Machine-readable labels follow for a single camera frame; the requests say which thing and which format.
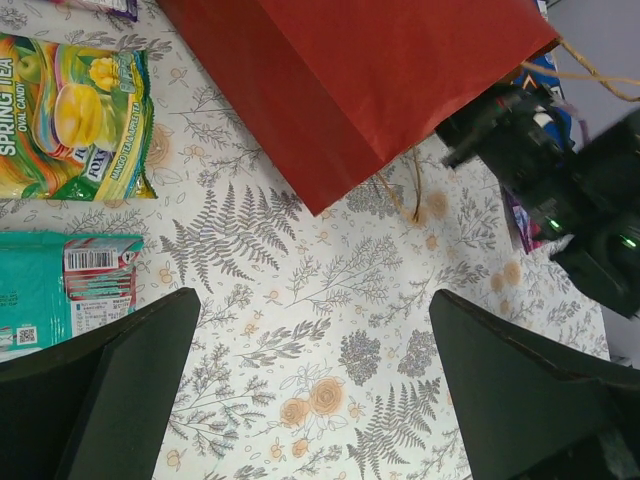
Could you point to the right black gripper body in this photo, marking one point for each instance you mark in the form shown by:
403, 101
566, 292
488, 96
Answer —
528, 147

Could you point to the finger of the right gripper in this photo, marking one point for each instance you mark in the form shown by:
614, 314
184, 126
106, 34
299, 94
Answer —
476, 117
462, 153

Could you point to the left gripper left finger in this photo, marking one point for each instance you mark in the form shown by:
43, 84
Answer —
97, 406

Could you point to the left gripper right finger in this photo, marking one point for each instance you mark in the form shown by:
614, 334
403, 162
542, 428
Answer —
529, 407

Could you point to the teal candy packet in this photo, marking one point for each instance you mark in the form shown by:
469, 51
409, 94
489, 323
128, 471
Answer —
55, 287

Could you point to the red paper bag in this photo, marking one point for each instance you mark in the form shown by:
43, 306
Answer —
333, 91

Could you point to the yellow green snack packet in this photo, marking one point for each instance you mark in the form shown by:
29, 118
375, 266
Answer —
76, 121

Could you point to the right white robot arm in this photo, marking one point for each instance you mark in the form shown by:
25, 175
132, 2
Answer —
589, 197

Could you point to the floral table mat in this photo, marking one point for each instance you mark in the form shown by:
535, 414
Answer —
314, 356

